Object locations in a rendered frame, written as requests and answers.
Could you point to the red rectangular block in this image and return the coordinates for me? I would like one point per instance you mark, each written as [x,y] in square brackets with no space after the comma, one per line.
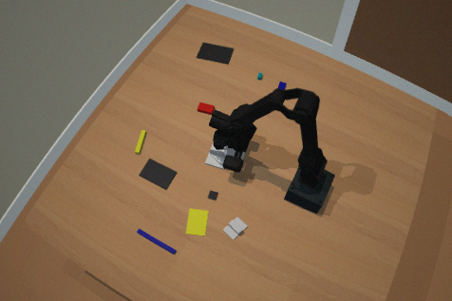
[205,108]

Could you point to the yellow-green flat bar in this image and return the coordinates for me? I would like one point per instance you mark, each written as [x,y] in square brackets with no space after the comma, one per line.
[139,146]

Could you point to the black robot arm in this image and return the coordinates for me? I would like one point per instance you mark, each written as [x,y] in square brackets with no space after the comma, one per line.
[240,125]

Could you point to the small black square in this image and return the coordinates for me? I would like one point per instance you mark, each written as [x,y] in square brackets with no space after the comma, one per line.
[212,195]

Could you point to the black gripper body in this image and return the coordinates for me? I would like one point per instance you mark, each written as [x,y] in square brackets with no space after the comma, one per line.
[235,163]

